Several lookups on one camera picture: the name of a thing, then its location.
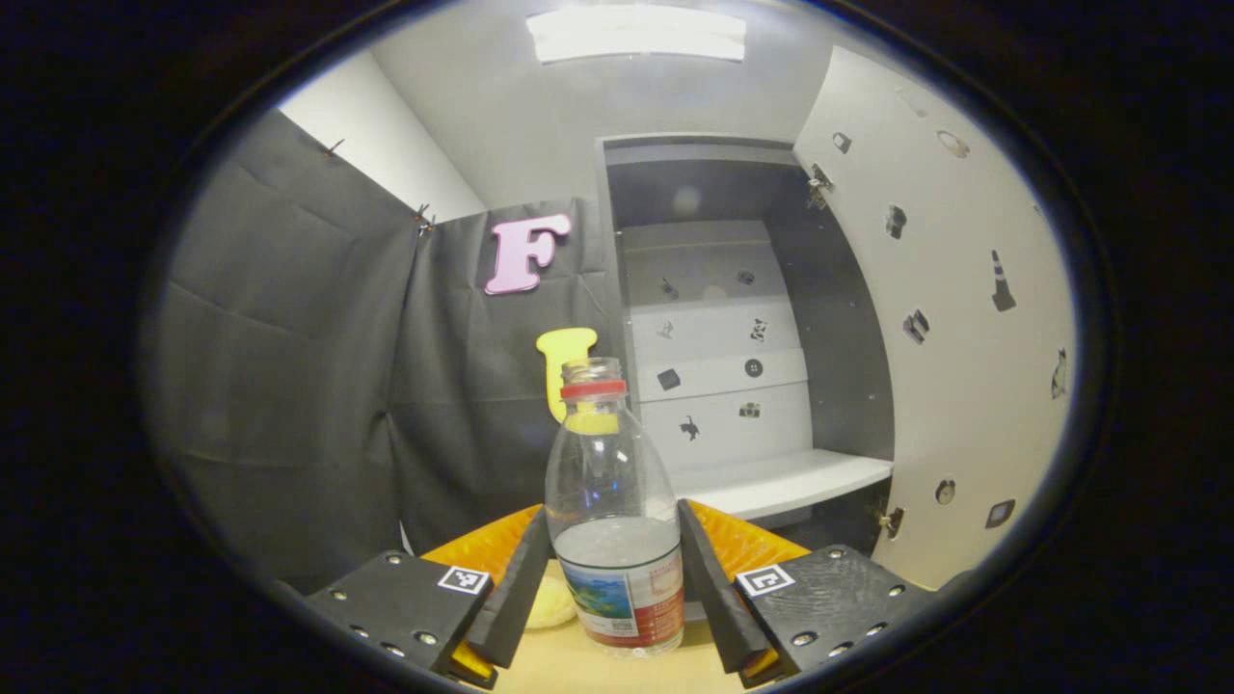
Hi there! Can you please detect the large ceiling light panel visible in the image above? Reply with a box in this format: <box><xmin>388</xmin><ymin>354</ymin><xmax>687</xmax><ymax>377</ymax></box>
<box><xmin>525</xmin><ymin>5</ymin><xmax>748</xmax><ymax>65</ymax></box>

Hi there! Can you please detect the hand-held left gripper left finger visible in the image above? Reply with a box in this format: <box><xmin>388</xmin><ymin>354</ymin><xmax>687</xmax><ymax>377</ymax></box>
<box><xmin>304</xmin><ymin>503</ymin><xmax>555</xmax><ymax>690</ymax></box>

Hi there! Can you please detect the yellow fuzzy coaster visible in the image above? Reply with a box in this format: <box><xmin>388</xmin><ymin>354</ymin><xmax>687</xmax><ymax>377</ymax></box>
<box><xmin>525</xmin><ymin>574</ymin><xmax>579</xmax><ymax>632</ymax></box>

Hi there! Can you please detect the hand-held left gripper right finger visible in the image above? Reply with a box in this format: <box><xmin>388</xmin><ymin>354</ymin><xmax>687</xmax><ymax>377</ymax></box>
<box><xmin>677</xmin><ymin>498</ymin><xmax>936</xmax><ymax>687</ymax></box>

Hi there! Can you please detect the grey cabinet door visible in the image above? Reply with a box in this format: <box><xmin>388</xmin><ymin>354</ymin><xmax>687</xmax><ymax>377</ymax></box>
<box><xmin>792</xmin><ymin>45</ymin><xmax>1078</xmax><ymax>591</ymax></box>

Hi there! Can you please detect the clear plastic bottle red label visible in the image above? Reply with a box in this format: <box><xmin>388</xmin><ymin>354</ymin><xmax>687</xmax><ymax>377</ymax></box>
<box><xmin>544</xmin><ymin>357</ymin><xmax>687</xmax><ymax>658</ymax></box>

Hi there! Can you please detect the white cabinet shelf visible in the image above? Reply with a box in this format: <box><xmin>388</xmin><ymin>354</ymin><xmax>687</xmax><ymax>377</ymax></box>
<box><xmin>670</xmin><ymin>448</ymin><xmax>895</xmax><ymax>521</ymax></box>

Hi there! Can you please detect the black backdrop cloth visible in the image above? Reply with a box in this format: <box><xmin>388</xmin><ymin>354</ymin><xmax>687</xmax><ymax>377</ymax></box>
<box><xmin>145</xmin><ymin>108</ymin><xmax>623</xmax><ymax>594</ymax></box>

